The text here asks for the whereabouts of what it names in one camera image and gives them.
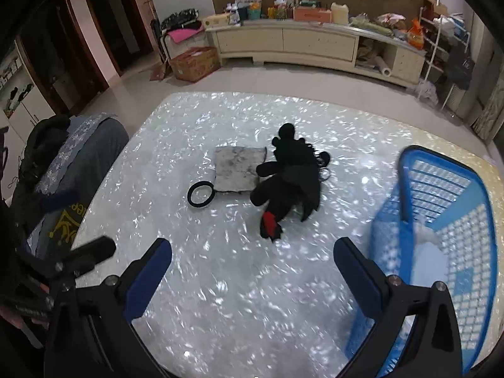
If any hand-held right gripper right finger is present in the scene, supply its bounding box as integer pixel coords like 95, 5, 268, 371
333, 237, 463, 378

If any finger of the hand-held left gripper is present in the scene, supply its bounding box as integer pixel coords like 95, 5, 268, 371
50, 236, 117, 281
33, 189, 77, 215

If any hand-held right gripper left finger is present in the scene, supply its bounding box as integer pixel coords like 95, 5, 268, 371
44, 238, 173, 378

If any white towel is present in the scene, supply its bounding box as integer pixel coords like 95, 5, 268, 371
413, 222, 450, 284

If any blue plastic basket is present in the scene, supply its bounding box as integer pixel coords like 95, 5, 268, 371
344, 145, 499, 378

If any black plush toy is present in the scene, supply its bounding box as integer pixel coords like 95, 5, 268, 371
250, 123, 331, 242

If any black jacket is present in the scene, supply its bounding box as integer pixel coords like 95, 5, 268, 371
16, 115, 77, 190

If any chair with grey printed cover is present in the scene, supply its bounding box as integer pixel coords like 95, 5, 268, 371
12, 113, 130, 255

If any white cabinet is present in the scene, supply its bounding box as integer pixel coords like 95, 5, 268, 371
0, 43, 56, 154

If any grey marbled square pad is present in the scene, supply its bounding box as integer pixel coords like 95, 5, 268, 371
214, 146, 268, 193

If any brown cardboard box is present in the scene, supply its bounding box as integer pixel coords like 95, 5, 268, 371
169, 46, 221, 83

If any white plastic bag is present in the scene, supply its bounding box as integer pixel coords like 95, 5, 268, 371
417, 81, 439, 107

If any pink cloth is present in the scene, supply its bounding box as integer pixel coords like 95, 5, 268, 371
167, 27, 205, 44

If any white paper roll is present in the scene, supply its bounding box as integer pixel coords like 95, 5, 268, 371
374, 56, 393, 77

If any patterned curtain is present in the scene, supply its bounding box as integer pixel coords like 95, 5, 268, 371
470, 59, 504, 142

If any black patterned cloth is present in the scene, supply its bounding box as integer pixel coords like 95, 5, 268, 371
161, 8, 202, 31

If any black hanging bag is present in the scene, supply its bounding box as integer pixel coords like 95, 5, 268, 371
449, 53, 475, 89

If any white metal rack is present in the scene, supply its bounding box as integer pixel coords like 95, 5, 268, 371
417, 6, 473, 111

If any cream television cabinet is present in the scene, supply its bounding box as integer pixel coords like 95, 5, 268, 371
205, 20, 428, 87

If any yellow tissue box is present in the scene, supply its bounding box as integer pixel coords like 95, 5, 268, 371
204, 13, 231, 28

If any orange bag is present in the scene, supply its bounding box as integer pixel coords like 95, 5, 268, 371
407, 18, 426, 46

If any white plastic jug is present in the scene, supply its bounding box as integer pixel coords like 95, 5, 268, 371
330, 2, 350, 24

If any pink storage box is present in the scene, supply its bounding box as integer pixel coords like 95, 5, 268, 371
293, 6, 331, 22

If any open cardboard box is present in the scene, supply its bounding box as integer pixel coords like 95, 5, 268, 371
422, 0, 450, 16

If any black ring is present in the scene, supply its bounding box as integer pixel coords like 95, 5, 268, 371
187, 180, 216, 208

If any black folding chair frame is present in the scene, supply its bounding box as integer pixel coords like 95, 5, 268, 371
159, 31, 174, 72

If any brown wooden door frame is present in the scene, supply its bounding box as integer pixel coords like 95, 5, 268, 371
80, 0, 155, 76

